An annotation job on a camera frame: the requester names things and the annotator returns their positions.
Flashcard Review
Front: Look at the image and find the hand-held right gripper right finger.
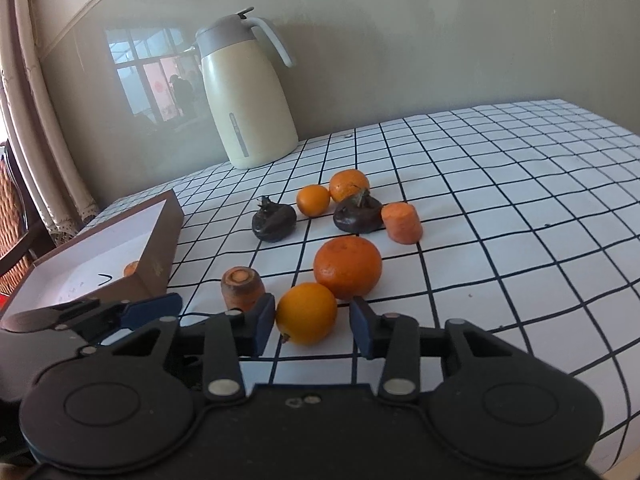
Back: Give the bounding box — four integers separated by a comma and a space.
349, 296, 518, 402

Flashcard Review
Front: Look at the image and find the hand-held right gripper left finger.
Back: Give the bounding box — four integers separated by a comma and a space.
97, 294, 277, 397

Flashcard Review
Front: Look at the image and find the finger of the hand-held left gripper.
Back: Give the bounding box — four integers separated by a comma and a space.
70, 292, 184, 347

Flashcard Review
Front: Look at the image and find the brownish carrot chunk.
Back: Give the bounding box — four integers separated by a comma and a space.
220, 266, 266, 311

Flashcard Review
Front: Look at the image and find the smooth light orange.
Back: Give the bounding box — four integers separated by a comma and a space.
275, 282, 338, 346

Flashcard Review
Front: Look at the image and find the brown cardboard box white inside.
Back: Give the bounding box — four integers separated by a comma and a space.
0, 189, 185, 332

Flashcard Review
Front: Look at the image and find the large dark orange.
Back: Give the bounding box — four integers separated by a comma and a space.
313, 236, 383, 301

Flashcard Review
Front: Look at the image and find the dark water chestnut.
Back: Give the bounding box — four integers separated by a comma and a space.
251, 196, 297, 243
333, 186, 384, 234

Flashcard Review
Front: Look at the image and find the small orange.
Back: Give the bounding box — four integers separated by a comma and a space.
296, 184, 331, 218

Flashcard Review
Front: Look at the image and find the medium orange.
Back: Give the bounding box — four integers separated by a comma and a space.
328, 169, 371, 204

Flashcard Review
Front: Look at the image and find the wicker chair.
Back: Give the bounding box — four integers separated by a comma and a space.
0, 140, 56, 306

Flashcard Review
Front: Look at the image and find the white black-grid tablecloth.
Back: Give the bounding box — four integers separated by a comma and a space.
75, 99, 640, 473

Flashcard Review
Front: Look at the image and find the cream thermos jug grey lid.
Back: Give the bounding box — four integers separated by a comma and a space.
192, 7, 300, 170

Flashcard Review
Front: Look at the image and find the beige curtain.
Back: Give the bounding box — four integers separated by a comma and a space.
0, 0, 103, 248

